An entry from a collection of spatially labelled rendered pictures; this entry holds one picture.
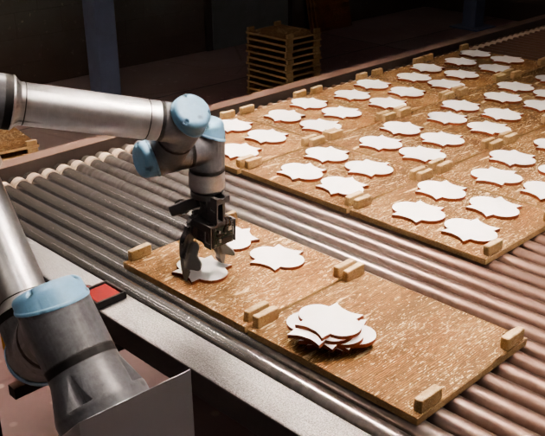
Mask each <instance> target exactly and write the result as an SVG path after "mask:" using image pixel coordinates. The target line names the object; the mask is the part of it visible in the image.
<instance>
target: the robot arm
mask: <svg viewBox="0 0 545 436"><path fill-rule="evenodd" d="M210 115H211V113H210V110H209V107H208V104H207V103H206V102H205V101H204V100H203V99H202V98H200V97H199V96H197V95H194V94H191V93H186V94H183V95H181V96H179V97H178V98H176V99H175V100H174V101H173V102H169V101H162V100H154V99H143V98H137V97H130V96H124V95H117V94H111V93H99V92H93V91H87V90H80V89H73V88H67V87H55V86H49V85H43V84H36V83H29V82H23V81H20V80H19V79H18V78H17V77H16V76H15V75H14V74H4V73H0V129H2V130H10V129H12V128H13V127H14V126H16V125H23V126H30V127H38V128H46V129H54V130H62V131H76V132H84V133H92V134H99V135H107V136H114V137H122V138H137V139H144V140H143V141H139V142H137V143H135V144H134V146H133V149H132V159H133V163H134V166H135V168H136V170H137V172H138V174H139V175H140V176H142V177H145V178H149V177H154V176H161V175H166V174H169V173H173V172H177V171H180V170H186V169H189V188H190V195H191V198H189V199H187V200H185V199H179V200H177V201H176V202H175V203H174V204H173V205H171V206H169V211H170V214H171V216H176V215H186V214H187V213H188V212H189V211H190V210H192V209H195V208H199V207H200V208H199V209H196V210H193V211H192V215H189V219H188V220H187V221H186V223H187V225H185V226H184V230H183V233H182V235H181V238H180V243H179V256H180V261H181V268H182V273H183V278H184V280H186V281H188V278H189V274H190V271H189V270H194V271H200V270H201V268H202V262H201V260H200V259H199V257H198V253H199V248H200V247H199V243H198V242H196V241H194V238H195V239H197V240H199V241H200V242H202V244H204V246H205V247H206V248H207V249H209V250H212V248H213V249H214V251H215V257H216V258H217V260H218V261H219V262H221V263H224V261H225V257H226V254H227V255H233V256H234V255H235V252H234V250H233V248H231V247H230V246H229V245H228V244H227V243H229V242H230V241H233V240H235V224H236V218H233V217H232V216H230V215H227V214H225V203H226V202H230V195H228V194H226V193H224V188H225V142H226V139H225V128H224V123H223V121H222V120H221V119H218V118H217V117H215V116H210ZM1 164H2V158H1V156H0V166H1ZM0 334H1V336H2V338H3V341H4V344H5V348H4V359H5V362H6V365H7V367H8V369H9V371H10V373H11V374H12V375H13V376H14V377H15V378H16V379H17V380H18V381H20V382H23V383H25V384H28V385H30V386H37V387H42V386H47V385H49V387H50V390H51V396H52V404H53V411H54V424H55V429H56V431H57V433H58V434H59V436H62V435H64V434H65V433H66V432H68V431H69V430H70V429H71V428H72V427H74V426H75V425H76V424H78V423H79V422H81V421H83V420H85V419H87V418H89V417H91V416H93V415H95V414H98V413H100V412H102V411H104V410H106V409H108V408H109V407H112V406H114V405H116V404H119V403H120V402H122V401H125V400H127V399H129V398H131V397H132V396H134V395H137V394H140V393H142V392H144V391H145V390H147V389H149V387H148V385H147V383H146V381H145V380H144V378H143V377H142V376H141V375H140V374H139V373H138V372H137V371H136V370H135V369H134V368H133V367H132V366H131V365H130V364H129V363H128V362H127V361H126V360H125V359H124V358H123V357H122V356H121V355H120V354H119V352H118V350H117V348H116V346H115V344H114V342H113V340H112V338H111V336H110V334H109V332H108V330H107V328H106V325H105V323H104V321H103V319H102V317H101V315H100V314H99V311H98V309H97V307H96V305H95V303H94V302H93V299H92V297H91V295H90V291H89V289H88V288H87V287H86V286H85V284H84V282H83V280H82V278H81V277H80V276H78V275H75V274H70V275H66V276H63V277H59V278H58V279H53V280H50V281H49V282H45V280H44V278H43V276H42V273H41V270H40V268H39V266H38V264H37V262H36V260H35V256H34V255H33V253H32V250H31V248H30V246H29V243H28V241H27V238H26V236H25V234H24V232H23V230H22V226H21V224H20V222H19V220H18V218H17V216H16V212H15V210H14V208H13V206H12V204H11V201H10V199H9V196H8V194H7V192H6V189H5V187H4V186H3V182H2V180H1V178H0Z"/></svg>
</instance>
